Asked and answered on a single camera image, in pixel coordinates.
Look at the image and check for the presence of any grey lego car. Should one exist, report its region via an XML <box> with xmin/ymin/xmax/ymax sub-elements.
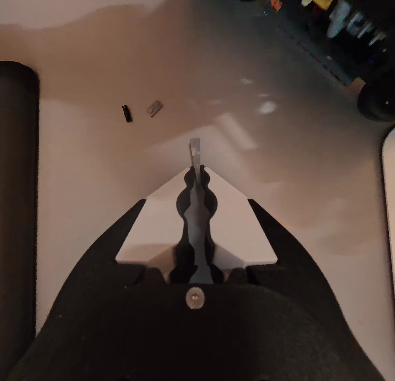
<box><xmin>231</xmin><ymin>0</ymin><xmax>395</xmax><ymax>122</ymax></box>

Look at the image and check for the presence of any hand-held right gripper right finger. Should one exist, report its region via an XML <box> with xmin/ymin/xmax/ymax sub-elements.
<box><xmin>201</xmin><ymin>165</ymin><xmax>278</xmax><ymax>283</ymax></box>

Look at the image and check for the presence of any white book stand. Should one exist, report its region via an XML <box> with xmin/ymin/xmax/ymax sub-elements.
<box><xmin>381</xmin><ymin>131</ymin><xmax>395</xmax><ymax>264</ymax></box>

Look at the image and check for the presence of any black perforated pad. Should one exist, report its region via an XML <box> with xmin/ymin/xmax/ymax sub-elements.
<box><xmin>0</xmin><ymin>60</ymin><xmax>41</xmax><ymax>381</ymax></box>

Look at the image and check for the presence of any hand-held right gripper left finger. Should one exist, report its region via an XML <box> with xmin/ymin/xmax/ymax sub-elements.
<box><xmin>116</xmin><ymin>167</ymin><xmax>199</xmax><ymax>283</ymax></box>

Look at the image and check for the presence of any grey two-stud lego plate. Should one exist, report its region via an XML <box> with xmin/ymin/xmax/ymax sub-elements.
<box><xmin>146</xmin><ymin>100</ymin><xmax>164</xmax><ymax>119</ymax></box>

